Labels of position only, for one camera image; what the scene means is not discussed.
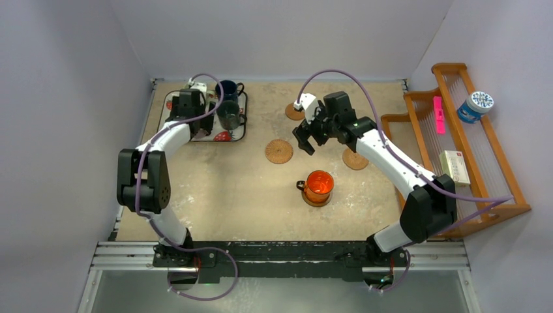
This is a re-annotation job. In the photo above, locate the dark brown wooden coaster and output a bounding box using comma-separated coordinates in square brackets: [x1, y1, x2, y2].
[301, 193, 333, 207]

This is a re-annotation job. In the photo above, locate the navy blue mug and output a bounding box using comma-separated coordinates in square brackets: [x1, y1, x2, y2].
[215, 80, 245, 102]

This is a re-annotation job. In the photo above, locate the white card box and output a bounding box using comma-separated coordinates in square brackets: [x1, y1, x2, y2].
[439, 150, 470, 187]

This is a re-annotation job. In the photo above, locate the light wooden coaster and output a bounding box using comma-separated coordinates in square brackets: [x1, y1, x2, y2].
[285, 103, 305, 121]

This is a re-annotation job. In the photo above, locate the pale green mug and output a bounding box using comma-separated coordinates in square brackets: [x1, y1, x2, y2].
[205, 90, 218, 110]

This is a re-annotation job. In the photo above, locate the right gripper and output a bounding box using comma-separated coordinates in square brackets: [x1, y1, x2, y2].
[294, 101, 340, 156]

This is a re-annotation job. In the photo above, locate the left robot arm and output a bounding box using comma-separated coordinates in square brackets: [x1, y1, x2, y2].
[116, 88, 206, 267]

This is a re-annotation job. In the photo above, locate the wooden tiered rack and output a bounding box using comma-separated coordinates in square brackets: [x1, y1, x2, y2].
[381, 63, 531, 239]

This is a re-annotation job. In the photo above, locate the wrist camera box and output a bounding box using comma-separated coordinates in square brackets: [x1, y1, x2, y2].
[186, 78, 208, 96]
[293, 93, 319, 124]

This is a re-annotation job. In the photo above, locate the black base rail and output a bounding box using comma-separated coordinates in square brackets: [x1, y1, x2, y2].
[88, 239, 471, 286]

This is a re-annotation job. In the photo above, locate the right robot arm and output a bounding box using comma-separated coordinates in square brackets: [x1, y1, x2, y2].
[293, 91, 457, 265]

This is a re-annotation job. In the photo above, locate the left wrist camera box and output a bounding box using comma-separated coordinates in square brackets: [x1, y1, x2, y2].
[186, 78, 208, 96]

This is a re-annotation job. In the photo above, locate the pink marker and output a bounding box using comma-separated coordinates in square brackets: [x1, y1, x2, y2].
[432, 96, 446, 135]

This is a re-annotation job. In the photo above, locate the strawberry print tray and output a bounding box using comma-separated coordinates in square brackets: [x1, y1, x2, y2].
[157, 90, 248, 142]

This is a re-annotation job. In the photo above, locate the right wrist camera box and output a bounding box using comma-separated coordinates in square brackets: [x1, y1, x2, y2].
[293, 93, 319, 124]

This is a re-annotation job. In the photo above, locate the purple mug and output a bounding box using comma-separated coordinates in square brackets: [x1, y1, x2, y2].
[191, 129, 213, 141]

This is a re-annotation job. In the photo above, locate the blue jar white lid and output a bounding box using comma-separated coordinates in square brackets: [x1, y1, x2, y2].
[456, 91, 495, 124]

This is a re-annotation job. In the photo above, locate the orange mug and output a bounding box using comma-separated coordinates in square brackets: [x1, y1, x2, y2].
[295, 170, 335, 202]

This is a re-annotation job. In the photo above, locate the dark green mug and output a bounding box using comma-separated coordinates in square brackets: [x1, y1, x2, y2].
[216, 100, 247, 130]

